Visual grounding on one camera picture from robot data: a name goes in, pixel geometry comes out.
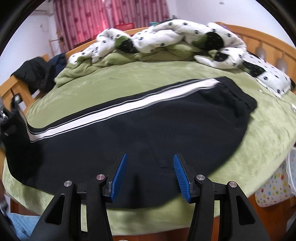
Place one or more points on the green plush bed sheet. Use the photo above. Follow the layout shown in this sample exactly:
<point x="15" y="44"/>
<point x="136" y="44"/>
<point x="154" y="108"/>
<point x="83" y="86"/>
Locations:
<point x="122" y="80"/>

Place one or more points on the wooden bed frame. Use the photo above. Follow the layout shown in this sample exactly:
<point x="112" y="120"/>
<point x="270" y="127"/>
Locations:
<point x="255" y="160"/>

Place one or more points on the white flower-print quilt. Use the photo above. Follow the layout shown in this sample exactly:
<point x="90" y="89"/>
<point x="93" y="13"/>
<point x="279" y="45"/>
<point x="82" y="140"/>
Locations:
<point x="221" y="48"/>

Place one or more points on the black sweatpants with white stripe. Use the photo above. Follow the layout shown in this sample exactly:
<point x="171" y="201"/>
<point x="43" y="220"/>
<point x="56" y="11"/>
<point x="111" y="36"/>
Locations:
<point x="203" y="119"/>

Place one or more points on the green fleece blanket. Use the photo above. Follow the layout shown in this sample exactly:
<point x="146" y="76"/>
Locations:
<point x="82" y="66"/>

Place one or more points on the black jacket on footboard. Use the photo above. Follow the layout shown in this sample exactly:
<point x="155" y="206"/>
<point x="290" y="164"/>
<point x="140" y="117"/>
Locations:
<point x="37" y="74"/>

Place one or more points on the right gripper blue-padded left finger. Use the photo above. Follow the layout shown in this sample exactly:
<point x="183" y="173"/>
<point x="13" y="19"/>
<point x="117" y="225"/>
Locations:
<point x="62" y="218"/>

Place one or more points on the star-print fabric bin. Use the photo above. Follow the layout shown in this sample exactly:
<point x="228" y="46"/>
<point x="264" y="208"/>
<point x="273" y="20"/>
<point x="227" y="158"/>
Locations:
<point x="281" y="185"/>

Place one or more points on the white air conditioner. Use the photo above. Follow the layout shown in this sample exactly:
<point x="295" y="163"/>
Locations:
<point x="43" y="12"/>

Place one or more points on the red patterned curtain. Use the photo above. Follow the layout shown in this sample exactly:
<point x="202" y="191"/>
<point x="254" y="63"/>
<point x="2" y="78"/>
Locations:
<point x="79" y="21"/>

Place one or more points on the wooden coat rack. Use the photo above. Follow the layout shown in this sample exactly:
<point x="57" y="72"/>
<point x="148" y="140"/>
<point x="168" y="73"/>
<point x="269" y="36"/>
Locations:
<point x="56" y="46"/>

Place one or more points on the red chair backs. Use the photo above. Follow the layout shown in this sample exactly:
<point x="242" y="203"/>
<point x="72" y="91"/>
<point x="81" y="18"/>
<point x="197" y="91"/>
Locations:
<point x="125" y="27"/>

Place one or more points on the flower-print pillow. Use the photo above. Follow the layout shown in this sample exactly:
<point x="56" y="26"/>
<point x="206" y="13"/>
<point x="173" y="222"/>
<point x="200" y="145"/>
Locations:
<point x="270" y="77"/>

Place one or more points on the white charger with cable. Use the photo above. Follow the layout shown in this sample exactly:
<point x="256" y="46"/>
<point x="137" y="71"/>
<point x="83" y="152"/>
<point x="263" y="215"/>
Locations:
<point x="280" y="101"/>

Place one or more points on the dark blue garment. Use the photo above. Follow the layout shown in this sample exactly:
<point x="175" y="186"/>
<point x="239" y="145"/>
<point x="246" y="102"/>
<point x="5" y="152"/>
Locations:
<point x="59" y="62"/>

